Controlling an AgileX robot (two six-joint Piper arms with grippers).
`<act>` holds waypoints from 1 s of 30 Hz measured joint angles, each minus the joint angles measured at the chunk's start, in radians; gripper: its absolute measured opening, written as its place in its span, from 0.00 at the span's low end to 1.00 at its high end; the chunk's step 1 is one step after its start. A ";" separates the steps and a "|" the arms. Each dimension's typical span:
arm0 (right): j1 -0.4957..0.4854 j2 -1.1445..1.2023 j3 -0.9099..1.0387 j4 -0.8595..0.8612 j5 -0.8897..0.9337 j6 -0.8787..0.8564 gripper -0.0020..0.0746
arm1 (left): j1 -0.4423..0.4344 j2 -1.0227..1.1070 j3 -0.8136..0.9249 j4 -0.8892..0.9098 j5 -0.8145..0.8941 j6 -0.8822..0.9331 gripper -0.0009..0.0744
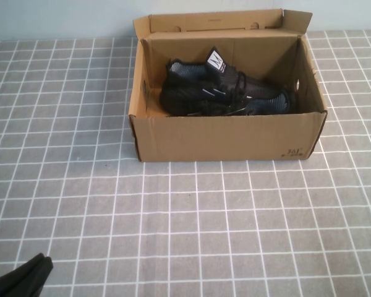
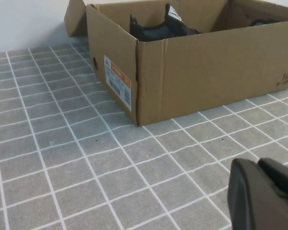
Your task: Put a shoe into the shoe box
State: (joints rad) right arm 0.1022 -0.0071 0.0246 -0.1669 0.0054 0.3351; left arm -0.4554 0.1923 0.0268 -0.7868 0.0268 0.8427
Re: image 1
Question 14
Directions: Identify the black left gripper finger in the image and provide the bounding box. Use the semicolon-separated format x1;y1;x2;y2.
0;252;46;297
0;256;54;297

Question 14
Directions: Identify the black knit sneaker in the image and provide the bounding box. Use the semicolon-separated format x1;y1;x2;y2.
166;92;299;118

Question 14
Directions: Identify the brown cardboard shoe box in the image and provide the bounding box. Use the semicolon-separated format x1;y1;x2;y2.
129;8;328;162

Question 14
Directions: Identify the grey white-checked tablecloth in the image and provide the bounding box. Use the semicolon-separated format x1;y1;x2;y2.
0;28;371;297

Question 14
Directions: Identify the black sneaker with white tag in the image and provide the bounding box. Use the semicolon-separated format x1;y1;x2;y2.
160;45;287;117

